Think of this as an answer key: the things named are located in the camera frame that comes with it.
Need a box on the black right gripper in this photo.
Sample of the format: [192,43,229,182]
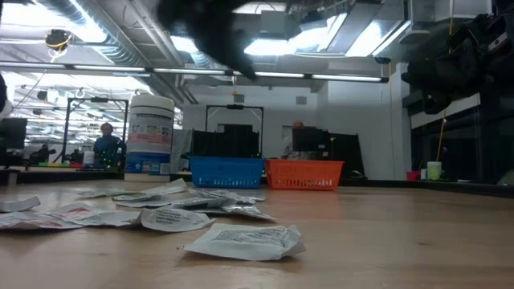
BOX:
[401,14,514,116]

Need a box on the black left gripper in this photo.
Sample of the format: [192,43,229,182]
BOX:
[157,0,258,80]

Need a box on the pale green cup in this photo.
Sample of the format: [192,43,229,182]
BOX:
[426,161,443,181]

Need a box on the person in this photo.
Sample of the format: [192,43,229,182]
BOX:
[92,122,127,169]
[280,119,307,161]

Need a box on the grey cloth panel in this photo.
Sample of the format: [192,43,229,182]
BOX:
[171,128,194,175]

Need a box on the long LED light bar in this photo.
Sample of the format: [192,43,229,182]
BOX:
[0,59,390,84]

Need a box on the white wipes canister blue label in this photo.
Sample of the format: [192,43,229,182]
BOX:
[124,94,177,183]

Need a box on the blue plastic basket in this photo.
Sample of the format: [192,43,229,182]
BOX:
[188,156,265,190]

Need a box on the black partition panel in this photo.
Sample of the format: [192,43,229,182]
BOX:
[292,125,365,180]

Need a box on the orange plastic basket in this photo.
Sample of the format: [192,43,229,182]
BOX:
[264,159,345,192]

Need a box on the long white strip packet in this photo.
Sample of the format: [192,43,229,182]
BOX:
[112,177,190,202]

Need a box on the white packet black square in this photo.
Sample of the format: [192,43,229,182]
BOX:
[139,207,218,234]

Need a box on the crumpled white text packet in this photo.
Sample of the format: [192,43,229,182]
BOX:
[183,223,307,263]

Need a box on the black monitor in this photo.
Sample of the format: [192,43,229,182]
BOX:
[0,116,29,152]

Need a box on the yellow power cable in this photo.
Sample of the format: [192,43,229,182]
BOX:
[435,0,455,162]

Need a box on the black rig frame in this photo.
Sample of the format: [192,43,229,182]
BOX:
[62,96,130,164]
[205,104,265,158]

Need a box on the large silver ventilation duct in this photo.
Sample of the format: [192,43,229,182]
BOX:
[35,0,148,68]

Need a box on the black ceiling cable reel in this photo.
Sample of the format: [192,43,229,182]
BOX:
[44,28,74,52]

